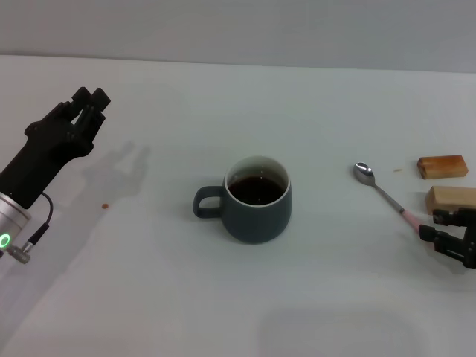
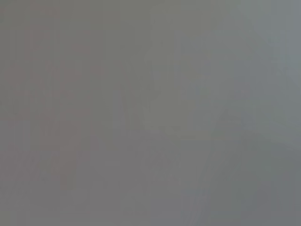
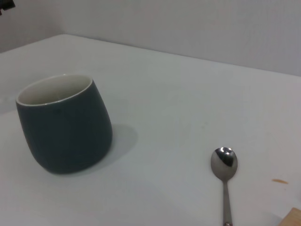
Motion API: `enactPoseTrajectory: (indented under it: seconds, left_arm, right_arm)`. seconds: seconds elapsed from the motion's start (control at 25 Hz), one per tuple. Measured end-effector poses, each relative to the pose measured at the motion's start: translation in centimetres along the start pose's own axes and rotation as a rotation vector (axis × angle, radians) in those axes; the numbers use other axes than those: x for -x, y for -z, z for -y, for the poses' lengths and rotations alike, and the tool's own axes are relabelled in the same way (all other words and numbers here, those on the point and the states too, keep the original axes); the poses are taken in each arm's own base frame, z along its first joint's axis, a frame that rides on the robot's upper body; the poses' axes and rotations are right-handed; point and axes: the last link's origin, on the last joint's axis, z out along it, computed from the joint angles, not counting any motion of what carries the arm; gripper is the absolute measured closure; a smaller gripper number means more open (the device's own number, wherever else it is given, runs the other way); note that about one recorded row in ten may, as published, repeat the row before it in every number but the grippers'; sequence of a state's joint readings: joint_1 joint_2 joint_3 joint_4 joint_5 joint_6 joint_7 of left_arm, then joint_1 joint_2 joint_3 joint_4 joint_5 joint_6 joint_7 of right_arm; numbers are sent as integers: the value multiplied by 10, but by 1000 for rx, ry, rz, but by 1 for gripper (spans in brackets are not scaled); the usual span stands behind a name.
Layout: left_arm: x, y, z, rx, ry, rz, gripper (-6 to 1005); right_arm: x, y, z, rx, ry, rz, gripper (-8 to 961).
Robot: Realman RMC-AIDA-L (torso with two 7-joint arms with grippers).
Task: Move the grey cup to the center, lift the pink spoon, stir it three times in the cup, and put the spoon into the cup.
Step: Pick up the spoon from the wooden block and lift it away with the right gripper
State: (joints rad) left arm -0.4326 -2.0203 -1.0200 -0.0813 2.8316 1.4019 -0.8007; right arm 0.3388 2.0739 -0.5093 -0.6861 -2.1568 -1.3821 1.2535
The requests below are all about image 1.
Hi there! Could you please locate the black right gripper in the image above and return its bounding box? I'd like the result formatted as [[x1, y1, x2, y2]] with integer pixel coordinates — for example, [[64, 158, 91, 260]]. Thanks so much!
[[419, 207, 476, 268]]

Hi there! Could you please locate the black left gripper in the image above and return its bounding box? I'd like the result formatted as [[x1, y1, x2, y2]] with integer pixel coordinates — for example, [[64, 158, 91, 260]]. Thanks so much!
[[0, 86, 112, 209]]

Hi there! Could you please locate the pink handled metal spoon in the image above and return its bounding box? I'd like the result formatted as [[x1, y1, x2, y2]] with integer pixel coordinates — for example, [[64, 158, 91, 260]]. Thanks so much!
[[353, 161, 425, 239]]

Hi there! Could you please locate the dark grey ceramic coffee cup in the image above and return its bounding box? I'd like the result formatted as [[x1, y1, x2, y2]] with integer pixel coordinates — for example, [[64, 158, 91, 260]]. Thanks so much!
[[192, 155, 293, 245]]

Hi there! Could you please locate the plain light wooden block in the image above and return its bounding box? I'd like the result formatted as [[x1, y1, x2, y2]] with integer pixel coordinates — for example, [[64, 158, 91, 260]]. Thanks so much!
[[425, 185, 476, 216]]

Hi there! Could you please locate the stained wooden block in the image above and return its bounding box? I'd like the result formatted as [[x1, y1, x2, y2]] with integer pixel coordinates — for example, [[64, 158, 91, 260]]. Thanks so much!
[[416, 155, 468, 180]]

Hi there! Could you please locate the black cable with metal plug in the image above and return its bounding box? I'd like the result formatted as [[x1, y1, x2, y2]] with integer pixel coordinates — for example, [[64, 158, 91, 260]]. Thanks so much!
[[6, 191, 54, 264]]

